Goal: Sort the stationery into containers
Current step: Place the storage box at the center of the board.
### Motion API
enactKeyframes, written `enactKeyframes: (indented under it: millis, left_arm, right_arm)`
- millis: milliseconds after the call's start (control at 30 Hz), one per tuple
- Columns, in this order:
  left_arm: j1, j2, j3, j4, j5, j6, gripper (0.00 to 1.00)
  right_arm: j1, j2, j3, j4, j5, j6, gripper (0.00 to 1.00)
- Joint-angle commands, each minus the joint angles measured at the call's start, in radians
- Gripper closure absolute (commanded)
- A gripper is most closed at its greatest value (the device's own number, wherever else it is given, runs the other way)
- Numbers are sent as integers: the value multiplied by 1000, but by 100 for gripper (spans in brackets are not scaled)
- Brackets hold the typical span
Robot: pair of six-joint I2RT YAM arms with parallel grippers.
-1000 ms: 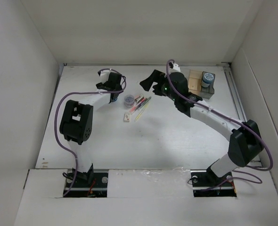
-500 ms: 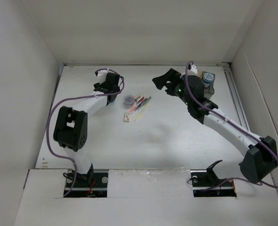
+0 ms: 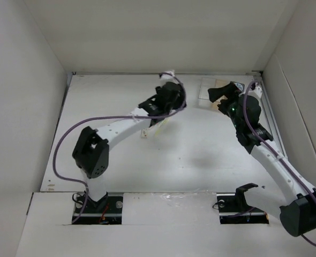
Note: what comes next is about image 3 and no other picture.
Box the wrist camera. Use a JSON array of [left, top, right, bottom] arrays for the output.
[[159, 70, 175, 85], [249, 82, 262, 100]]

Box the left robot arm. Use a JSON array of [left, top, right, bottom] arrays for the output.
[[72, 81, 186, 213]]

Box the clear small staples box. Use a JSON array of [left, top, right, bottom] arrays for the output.
[[140, 129, 149, 139]]

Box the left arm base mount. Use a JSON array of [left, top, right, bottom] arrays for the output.
[[72, 192, 123, 225]]

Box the wooden tray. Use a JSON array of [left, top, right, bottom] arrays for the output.
[[211, 79, 230, 110]]

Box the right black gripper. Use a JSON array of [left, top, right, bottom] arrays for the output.
[[208, 82, 244, 131]]

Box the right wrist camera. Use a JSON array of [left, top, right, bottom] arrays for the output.
[[249, 82, 262, 100]]

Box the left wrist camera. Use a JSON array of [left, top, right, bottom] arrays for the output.
[[159, 70, 175, 85]]

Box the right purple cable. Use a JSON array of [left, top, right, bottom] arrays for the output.
[[216, 80, 316, 247]]

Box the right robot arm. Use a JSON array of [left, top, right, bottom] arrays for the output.
[[208, 81, 316, 237]]

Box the purple cable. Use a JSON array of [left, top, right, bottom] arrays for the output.
[[216, 80, 316, 247], [52, 71, 187, 224]]

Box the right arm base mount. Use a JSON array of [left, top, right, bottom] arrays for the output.
[[212, 183, 269, 225]]

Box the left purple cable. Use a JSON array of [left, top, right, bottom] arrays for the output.
[[52, 71, 187, 224]]

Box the blue cleaning gel jar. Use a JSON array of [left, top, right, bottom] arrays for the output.
[[234, 82, 245, 93]]

